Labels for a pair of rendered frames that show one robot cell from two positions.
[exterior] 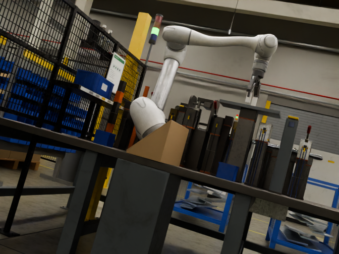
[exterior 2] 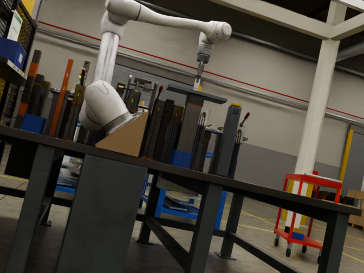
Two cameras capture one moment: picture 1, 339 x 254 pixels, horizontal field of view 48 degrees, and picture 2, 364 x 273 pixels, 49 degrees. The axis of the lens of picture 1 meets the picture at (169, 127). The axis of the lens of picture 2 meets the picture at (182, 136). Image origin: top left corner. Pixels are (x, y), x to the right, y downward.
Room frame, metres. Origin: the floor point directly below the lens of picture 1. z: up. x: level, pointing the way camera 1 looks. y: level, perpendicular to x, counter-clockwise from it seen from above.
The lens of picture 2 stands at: (0.19, 0.78, 0.70)
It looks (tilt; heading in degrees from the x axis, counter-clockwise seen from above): 4 degrees up; 330
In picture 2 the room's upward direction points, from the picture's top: 13 degrees clockwise
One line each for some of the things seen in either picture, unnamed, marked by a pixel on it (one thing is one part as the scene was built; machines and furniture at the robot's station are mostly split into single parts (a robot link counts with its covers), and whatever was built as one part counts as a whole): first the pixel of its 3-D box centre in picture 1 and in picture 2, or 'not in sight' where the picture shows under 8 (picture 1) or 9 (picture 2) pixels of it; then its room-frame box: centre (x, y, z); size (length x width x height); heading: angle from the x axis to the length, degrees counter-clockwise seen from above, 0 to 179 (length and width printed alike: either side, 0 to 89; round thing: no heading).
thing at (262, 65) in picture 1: (260, 67); (204, 51); (2.30, -0.45, 1.43); 0.09 x 0.09 x 0.06
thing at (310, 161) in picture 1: (304, 177); not in sight; (2.47, -0.94, 0.84); 0.12 x 0.05 x 0.29; 160
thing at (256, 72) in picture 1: (257, 78); (201, 63); (2.30, -0.45, 1.36); 0.08 x 0.07 x 0.09; 149
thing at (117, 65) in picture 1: (114, 73); (11, 36); (3.14, 0.57, 1.30); 0.23 x 0.02 x 0.31; 160
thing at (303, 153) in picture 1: (299, 169); (233, 151); (2.31, -0.84, 0.88); 0.12 x 0.07 x 0.36; 160
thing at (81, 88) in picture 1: (99, 100); (7, 72); (2.81, 0.56, 1.02); 0.90 x 0.22 x 0.03; 160
